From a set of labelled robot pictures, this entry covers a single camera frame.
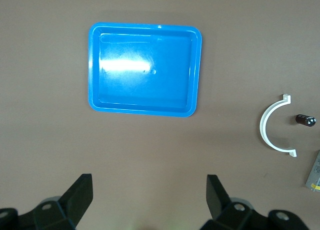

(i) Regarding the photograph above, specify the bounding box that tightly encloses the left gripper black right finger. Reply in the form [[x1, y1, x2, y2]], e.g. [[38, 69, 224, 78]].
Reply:
[[199, 174, 311, 230]]

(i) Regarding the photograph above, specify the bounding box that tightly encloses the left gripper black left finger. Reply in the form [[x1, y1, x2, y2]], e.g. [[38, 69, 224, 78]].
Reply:
[[0, 173, 94, 230]]

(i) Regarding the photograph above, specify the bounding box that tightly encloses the black cylindrical capacitor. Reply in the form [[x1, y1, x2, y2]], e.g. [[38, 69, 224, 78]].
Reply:
[[295, 114, 317, 127]]

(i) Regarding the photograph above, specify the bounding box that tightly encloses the grey metal power supply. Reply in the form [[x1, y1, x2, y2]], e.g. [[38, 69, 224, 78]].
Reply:
[[304, 149, 320, 191]]

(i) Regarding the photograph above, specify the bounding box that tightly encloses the large white semicircular clamp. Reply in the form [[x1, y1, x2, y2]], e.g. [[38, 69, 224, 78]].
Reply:
[[259, 93, 298, 157]]

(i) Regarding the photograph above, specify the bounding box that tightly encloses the blue plastic tray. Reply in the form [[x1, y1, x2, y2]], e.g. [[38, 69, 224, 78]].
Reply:
[[88, 22, 204, 118]]

